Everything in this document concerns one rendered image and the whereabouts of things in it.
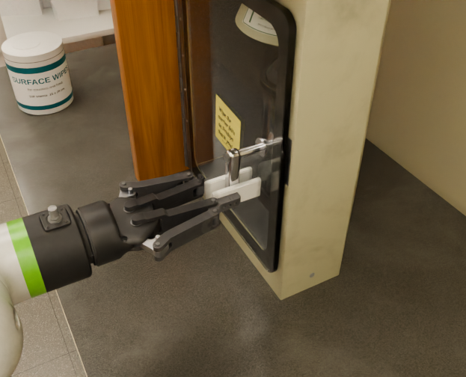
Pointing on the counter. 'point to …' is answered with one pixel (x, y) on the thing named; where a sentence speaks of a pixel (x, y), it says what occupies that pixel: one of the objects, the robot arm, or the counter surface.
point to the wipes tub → (38, 72)
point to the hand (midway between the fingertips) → (233, 188)
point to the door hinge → (181, 87)
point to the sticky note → (227, 126)
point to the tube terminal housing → (325, 136)
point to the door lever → (233, 156)
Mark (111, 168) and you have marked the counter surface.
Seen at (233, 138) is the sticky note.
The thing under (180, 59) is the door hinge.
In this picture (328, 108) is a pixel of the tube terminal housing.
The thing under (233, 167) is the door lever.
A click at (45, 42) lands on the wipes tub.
